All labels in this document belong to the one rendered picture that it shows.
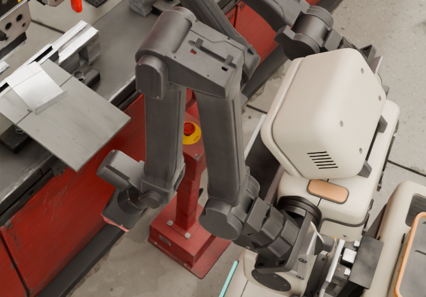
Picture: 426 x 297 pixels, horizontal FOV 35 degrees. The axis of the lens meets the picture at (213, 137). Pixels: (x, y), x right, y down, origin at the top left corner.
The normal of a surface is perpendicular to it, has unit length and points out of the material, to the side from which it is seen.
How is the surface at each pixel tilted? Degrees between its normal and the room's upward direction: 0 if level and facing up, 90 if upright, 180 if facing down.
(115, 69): 0
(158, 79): 90
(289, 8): 26
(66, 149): 0
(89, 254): 0
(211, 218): 90
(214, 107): 97
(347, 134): 48
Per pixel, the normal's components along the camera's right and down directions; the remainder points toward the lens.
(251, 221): 0.61, -0.20
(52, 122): 0.07, -0.53
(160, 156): -0.34, 0.78
